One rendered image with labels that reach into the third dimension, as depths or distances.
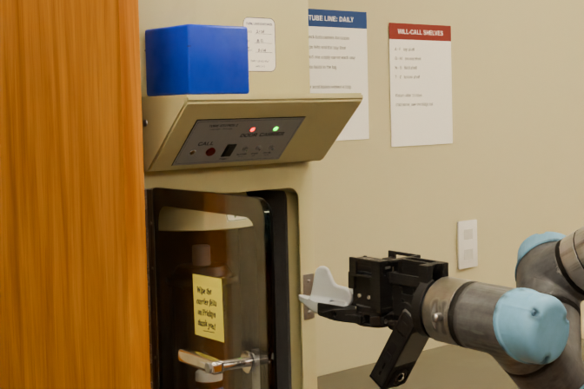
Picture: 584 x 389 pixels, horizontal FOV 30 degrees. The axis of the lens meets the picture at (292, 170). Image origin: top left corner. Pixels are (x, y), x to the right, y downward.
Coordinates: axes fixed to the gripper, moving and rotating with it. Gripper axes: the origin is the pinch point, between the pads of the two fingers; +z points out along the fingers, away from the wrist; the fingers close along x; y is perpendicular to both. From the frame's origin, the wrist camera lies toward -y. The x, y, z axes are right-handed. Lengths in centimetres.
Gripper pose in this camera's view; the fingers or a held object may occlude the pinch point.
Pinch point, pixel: (322, 300)
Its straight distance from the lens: 141.4
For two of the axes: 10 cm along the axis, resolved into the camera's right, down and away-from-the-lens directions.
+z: -6.5, -0.6, 7.6
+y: -0.2, -10.0, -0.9
